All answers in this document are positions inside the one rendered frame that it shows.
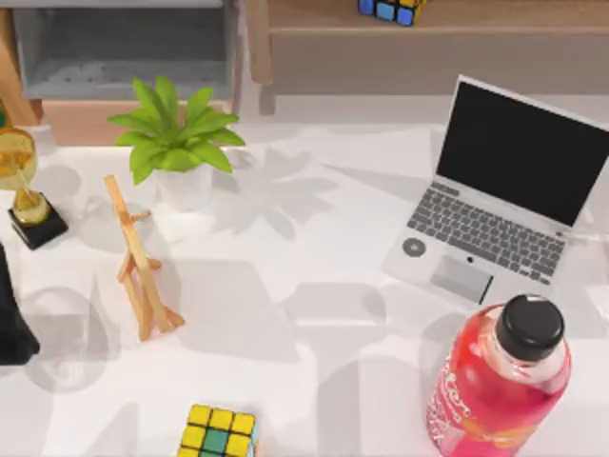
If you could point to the grey cabinet with dark inside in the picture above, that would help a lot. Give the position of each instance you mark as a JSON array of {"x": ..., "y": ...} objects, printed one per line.
[{"x": 123, "y": 47}]

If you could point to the blue-faced puzzle cube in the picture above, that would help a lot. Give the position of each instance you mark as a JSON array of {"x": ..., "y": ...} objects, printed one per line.
[{"x": 390, "y": 9}]

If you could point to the wooden open shelf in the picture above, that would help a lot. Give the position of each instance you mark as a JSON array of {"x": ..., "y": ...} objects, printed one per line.
[{"x": 428, "y": 47}]

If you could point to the silver laptop with black screen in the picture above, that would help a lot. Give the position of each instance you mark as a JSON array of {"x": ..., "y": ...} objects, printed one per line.
[{"x": 504, "y": 190}]

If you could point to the small wooden easel stand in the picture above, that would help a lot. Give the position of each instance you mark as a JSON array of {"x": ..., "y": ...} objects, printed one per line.
[{"x": 141, "y": 266}]

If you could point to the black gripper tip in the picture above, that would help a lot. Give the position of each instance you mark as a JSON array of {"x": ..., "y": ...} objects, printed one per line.
[{"x": 13, "y": 328}]

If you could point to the green plant in white pot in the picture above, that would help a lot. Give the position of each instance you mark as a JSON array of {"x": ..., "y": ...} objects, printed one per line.
[{"x": 177, "y": 143}]

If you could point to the pink bottle with black cap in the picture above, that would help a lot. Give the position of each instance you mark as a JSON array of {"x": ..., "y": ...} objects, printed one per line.
[{"x": 495, "y": 381}]

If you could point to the yellow-faced puzzle cube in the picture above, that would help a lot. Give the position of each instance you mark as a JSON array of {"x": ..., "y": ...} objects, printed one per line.
[{"x": 219, "y": 431}]

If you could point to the gold trophy on black base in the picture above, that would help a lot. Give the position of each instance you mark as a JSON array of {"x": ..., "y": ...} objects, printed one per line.
[{"x": 21, "y": 190}]

